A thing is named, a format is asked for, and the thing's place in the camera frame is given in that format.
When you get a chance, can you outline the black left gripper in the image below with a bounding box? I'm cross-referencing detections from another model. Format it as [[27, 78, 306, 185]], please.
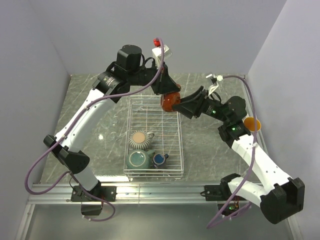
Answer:
[[128, 59, 180, 96]]

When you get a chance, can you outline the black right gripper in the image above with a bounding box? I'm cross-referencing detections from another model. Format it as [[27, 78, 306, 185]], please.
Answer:
[[172, 86, 230, 124]]

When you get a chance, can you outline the orange ceramic mug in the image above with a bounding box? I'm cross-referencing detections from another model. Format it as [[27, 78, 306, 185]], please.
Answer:
[[160, 84, 181, 112]]

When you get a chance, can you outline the floral white ceramic mug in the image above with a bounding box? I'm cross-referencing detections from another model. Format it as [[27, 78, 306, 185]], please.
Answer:
[[243, 116, 261, 132]]

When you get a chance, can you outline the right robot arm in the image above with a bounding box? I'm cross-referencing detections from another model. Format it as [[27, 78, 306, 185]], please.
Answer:
[[172, 87, 305, 224]]

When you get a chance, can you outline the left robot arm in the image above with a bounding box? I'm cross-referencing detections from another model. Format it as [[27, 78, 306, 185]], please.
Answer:
[[43, 42, 181, 201]]

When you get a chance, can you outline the ribbed striped ceramic cup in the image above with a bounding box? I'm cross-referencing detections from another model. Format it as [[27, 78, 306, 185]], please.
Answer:
[[128, 130, 155, 151]]

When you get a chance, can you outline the small dark blue mug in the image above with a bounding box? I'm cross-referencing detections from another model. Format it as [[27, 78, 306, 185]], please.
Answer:
[[152, 153, 169, 169]]

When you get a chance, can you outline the teal glazed ceramic mug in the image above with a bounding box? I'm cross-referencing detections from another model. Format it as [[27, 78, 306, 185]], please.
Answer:
[[125, 149, 155, 170]]

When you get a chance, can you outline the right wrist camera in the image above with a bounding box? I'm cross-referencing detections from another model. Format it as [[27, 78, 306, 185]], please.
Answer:
[[205, 73, 224, 95]]

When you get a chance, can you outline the white wire dish rack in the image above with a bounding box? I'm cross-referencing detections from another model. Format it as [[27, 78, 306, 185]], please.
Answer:
[[123, 95, 184, 179]]

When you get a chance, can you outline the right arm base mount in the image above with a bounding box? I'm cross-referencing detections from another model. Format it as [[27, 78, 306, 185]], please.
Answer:
[[200, 184, 245, 217]]

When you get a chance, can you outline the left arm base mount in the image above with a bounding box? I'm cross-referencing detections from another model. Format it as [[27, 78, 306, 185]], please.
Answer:
[[70, 185, 117, 222]]

